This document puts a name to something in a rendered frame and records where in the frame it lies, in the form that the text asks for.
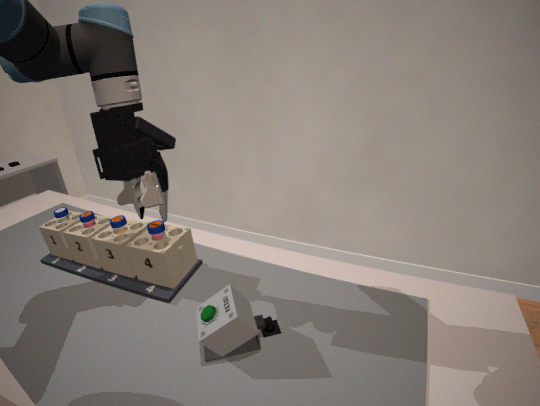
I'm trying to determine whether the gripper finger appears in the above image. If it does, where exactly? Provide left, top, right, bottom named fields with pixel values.
left=140, top=151, right=168, bottom=222
left=117, top=177, right=145, bottom=220

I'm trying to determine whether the beige bucket adapter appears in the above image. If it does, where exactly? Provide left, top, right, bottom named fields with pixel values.
left=91, top=219, right=150, bottom=278
left=62, top=215, right=113, bottom=269
left=39, top=211, right=82, bottom=261

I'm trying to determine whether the grey flat mat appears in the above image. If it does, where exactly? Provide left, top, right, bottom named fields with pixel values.
left=0, top=203, right=428, bottom=406

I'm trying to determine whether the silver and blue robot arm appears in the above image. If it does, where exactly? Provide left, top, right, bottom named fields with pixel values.
left=0, top=0, right=176, bottom=150

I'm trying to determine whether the cream bucket adapter with holes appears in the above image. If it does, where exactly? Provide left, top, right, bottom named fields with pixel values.
left=126, top=224, right=198, bottom=289

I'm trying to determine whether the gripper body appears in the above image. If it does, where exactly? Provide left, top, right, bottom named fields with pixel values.
left=90, top=103, right=158, bottom=181

